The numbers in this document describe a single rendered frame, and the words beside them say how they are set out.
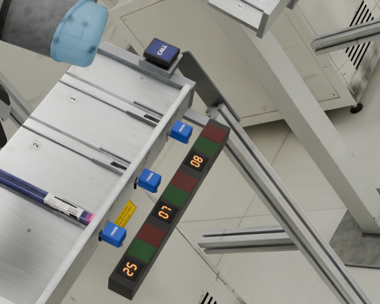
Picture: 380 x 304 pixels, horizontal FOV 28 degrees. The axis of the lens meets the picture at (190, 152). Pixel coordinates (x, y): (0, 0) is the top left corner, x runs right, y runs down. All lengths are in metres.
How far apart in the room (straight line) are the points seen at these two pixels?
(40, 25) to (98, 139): 0.41
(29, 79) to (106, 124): 2.26
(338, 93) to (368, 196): 0.52
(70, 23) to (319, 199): 1.39
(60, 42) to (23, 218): 0.37
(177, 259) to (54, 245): 0.58
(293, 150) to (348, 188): 0.61
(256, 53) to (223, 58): 0.77
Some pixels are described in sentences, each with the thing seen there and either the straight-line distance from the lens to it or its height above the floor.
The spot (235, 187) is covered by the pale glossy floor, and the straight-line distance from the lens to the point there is 2.40.
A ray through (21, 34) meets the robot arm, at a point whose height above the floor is 1.04.
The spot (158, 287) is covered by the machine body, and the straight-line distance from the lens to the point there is 1.61.
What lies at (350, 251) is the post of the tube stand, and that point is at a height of 0.01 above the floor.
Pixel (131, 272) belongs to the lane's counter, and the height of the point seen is 0.65.
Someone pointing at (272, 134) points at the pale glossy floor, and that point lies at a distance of 2.52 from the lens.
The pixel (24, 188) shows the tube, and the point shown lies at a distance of 1.15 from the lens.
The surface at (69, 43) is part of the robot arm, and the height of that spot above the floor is 1.00.
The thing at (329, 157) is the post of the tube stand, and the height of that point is 0.28.
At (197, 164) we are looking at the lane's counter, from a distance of 1.21.
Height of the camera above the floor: 1.20
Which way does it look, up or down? 26 degrees down
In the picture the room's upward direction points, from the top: 39 degrees counter-clockwise
